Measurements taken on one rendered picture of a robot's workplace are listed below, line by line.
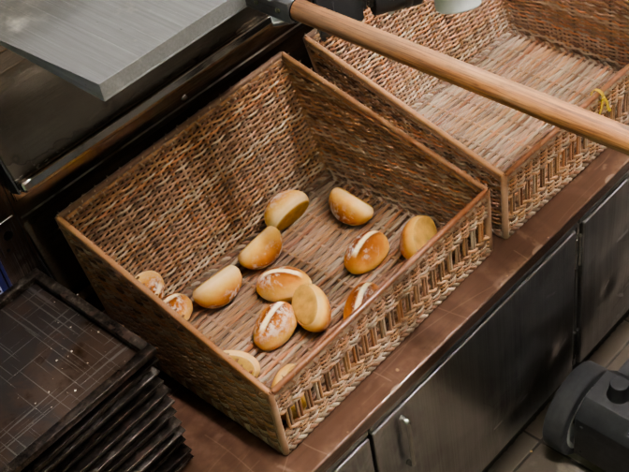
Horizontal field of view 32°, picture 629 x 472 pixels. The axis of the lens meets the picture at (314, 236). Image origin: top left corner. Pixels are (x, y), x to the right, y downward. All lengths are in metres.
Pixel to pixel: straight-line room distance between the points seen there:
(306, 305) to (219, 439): 0.27
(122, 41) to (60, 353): 0.45
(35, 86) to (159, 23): 0.29
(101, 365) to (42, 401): 0.09
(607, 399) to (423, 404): 0.47
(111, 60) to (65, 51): 0.08
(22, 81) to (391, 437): 0.83
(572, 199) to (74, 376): 0.99
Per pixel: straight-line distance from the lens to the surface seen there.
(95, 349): 1.58
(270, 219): 2.02
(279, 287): 1.89
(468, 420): 2.07
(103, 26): 1.59
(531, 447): 2.41
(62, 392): 1.54
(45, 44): 1.59
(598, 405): 2.22
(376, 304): 1.72
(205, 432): 1.78
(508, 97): 1.29
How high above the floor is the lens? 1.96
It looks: 43 degrees down
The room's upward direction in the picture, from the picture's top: 11 degrees counter-clockwise
